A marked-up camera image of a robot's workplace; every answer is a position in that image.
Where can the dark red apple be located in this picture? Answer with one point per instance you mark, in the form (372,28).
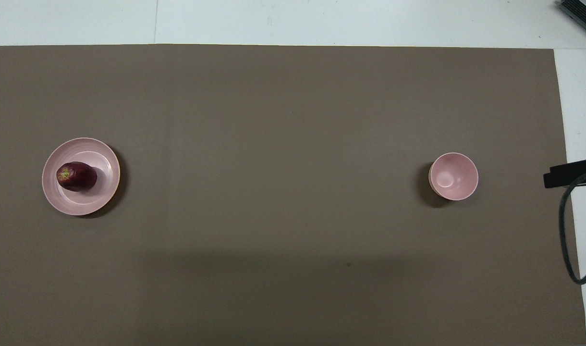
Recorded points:
(78,177)

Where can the brown table mat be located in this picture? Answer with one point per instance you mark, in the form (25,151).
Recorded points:
(283,144)

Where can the pink bowl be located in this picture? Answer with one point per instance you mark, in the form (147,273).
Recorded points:
(454,177)

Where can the pink plate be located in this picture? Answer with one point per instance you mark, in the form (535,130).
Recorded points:
(101,194)

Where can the black ribbed device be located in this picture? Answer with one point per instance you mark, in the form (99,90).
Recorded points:
(583,12)

